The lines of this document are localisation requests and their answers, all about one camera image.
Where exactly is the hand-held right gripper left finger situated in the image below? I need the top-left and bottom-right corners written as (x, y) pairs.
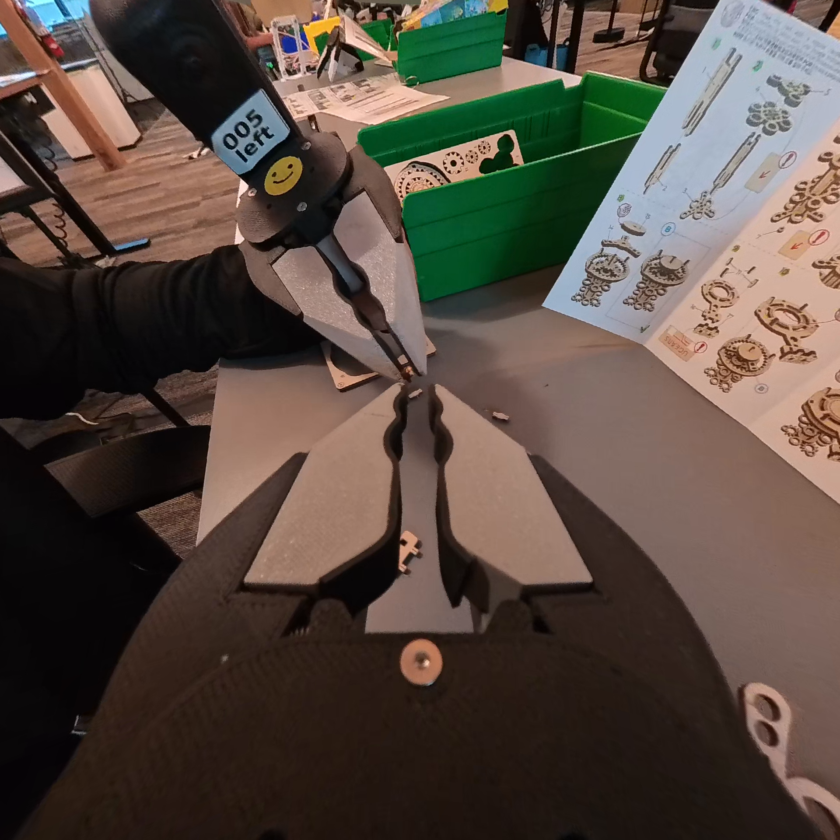
top-left (243, 384), bottom-right (409, 614)

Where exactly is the round slotted wooden disc part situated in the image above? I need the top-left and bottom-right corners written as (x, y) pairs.
top-left (320, 336), bottom-right (437, 392)

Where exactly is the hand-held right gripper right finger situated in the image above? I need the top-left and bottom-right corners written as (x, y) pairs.
top-left (428, 384), bottom-right (595, 611)

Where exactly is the printed paper sheet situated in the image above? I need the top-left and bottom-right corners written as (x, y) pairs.
top-left (283, 73), bottom-right (451, 126)

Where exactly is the folded assembly instruction sheet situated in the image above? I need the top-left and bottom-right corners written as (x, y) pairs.
top-left (543, 0), bottom-right (840, 506)

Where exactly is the colourful cards stack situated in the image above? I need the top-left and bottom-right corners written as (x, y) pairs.
top-left (400, 0), bottom-right (509, 30)

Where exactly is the large green plastic bin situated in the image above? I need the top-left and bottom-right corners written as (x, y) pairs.
top-left (356, 71), bottom-right (668, 304)

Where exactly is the yellow plastic bin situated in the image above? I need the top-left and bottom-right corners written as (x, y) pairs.
top-left (302, 16), bottom-right (343, 55)

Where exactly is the black office chair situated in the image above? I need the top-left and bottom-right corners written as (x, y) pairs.
top-left (638, 0), bottom-right (719, 86)

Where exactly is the person's left forearm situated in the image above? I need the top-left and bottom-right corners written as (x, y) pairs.
top-left (0, 244), bottom-right (322, 421)

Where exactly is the wooden ring tower model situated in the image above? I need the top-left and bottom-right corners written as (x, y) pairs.
top-left (743, 682), bottom-right (840, 837)

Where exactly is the black chair seat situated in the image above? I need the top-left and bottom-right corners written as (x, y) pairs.
top-left (42, 423), bottom-right (212, 521)

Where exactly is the white cabinet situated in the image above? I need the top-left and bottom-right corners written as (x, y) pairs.
top-left (36, 62), bottom-right (143, 161)

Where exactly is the black and white tool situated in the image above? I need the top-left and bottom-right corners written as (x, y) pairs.
top-left (317, 26), bottom-right (366, 83)

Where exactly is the small green plastic bin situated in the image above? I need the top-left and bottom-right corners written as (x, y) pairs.
top-left (392, 10), bottom-right (509, 84)

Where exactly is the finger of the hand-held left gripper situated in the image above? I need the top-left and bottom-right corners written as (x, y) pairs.
top-left (270, 239), bottom-right (409, 383)
top-left (331, 189), bottom-right (429, 382)

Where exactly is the wooden frame post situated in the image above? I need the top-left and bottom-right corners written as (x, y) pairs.
top-left (0, 0), bottom-right (127, 173)

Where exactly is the laser-cut wooden parts board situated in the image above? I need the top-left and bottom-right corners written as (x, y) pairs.
top-left (384, 130), bottom-right (526, 204)

